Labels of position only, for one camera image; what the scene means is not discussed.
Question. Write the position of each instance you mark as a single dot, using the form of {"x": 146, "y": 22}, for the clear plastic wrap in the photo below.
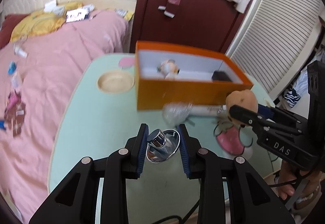
{"x": 175, "y": 112}

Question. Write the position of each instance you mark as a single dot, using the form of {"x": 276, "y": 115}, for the chrome metal drain stopper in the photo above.
{"x": 160, "y": 145}

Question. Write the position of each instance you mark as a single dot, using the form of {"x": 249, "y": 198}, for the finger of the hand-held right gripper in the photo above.
{"x": 265, "y": 109}
{"x": 243, "y": 112}

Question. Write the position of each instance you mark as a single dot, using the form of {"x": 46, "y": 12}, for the smartphone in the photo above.
{"x": 76, "y": 14}

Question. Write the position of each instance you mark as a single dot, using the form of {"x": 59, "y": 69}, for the patterned packets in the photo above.
{"x": 124, "y": 14}

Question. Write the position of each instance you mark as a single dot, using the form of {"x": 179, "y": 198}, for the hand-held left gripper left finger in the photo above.
{"x": 142, "y": 148}

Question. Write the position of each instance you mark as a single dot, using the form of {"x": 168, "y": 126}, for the tan plush toy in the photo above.
{"x": 241, "y": 99}

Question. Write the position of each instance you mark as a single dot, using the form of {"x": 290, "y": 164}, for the green cartoon desktop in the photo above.
{"x": 101, "y": 125}

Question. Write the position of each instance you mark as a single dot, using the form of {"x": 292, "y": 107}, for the person's right hand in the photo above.
{"x": 285, "y": 183}

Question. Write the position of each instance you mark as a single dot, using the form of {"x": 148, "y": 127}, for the white charger box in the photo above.
{"x": 50, "y": 6}

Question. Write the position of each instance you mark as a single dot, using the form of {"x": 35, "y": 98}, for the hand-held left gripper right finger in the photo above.
{"x": 184, "y": 150}

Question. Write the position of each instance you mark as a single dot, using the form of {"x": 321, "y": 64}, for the white plastic tube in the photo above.
{"x": 205, "y": 111}

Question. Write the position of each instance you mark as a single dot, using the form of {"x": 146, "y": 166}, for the dark red wooden door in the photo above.
{"x": 198, "y": 23}

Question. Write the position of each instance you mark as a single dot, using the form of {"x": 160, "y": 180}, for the blue small toy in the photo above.
{"x": 11, "y": 68}

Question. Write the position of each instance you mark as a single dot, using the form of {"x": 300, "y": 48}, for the yellow pillow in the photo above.
{"x": 38, "y": 23}

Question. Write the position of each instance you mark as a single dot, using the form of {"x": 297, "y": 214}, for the brown patterned bag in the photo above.
{"x": 15, "y": 115}

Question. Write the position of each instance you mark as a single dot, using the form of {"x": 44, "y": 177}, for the blue small block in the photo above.
{"x": 2, "y": 124}

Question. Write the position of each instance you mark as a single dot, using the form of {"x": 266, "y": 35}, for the white louvered door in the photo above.
{"x": 279, "y": 36}

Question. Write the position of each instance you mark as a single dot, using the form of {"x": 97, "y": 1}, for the small plush figure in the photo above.
{"x": 168, "y": 68}

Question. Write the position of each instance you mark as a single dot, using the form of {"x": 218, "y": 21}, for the orange cardboard box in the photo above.
{"x": 177, "y": 94}

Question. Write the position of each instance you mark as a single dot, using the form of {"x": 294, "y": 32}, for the pink blanket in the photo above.
{"x": 63, "y": 61}

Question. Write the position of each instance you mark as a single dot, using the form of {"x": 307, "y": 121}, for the dark red pillow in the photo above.
{"x": 10, "y": 28}

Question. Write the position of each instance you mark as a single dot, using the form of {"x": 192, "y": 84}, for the white small tube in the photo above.
{"x": 15, "y": 80}

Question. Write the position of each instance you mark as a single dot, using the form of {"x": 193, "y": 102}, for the striped cloth bag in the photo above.
{"x": 292, "y": 94}

